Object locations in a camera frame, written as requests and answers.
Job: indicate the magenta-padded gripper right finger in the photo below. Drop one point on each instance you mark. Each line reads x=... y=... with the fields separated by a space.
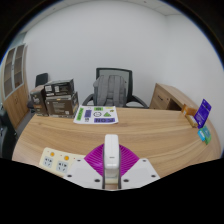
x=140 y=171

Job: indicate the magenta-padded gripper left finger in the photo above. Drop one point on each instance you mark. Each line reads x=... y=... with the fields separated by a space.
x=83 y=173

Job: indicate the white charger block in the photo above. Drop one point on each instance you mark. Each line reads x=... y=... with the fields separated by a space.
x=111 y=156

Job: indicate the cream power strip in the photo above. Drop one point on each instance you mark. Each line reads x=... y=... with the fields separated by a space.
x=55 y=160

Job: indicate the printed paper sheet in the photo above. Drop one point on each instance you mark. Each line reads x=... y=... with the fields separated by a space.
x=96 y=115

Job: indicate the large dark cardboard box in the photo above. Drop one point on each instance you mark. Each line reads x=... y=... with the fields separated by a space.
x=61 y=106

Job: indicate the small blue box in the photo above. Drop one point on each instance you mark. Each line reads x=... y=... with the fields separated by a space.
x=201 y=134

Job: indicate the flat yellow box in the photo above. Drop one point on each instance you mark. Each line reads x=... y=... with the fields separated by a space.
x=192 y=121

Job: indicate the green box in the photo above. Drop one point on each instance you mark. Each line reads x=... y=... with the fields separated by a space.
x=208 y=139

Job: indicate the teal box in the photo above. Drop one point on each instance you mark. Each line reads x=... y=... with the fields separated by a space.
x=205 y=131

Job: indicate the orange box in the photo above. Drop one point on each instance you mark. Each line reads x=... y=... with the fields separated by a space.
x=188 y=109

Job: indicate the wooden side cabinet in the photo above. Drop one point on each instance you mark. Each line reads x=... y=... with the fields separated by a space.
x=165 y=96

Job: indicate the purple pouch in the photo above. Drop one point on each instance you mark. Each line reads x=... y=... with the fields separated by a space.
x=203 y=113

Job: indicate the brown cardboard box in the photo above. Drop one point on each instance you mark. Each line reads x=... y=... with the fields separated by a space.
x=38 y=100

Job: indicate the black seat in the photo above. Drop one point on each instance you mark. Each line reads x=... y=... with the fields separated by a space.
x=6 y=133

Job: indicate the grey backpack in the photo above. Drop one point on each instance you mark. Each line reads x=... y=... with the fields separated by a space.
x=109 y=90

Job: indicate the small dark cardboard box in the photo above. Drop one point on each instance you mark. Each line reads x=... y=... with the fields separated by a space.
x=59 y=87

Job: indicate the wooden shelf cabinet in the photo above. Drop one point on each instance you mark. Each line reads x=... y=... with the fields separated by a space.
x=16 y=100

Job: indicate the black mesh office chair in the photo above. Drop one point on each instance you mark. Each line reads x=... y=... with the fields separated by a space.
x=113 y=71

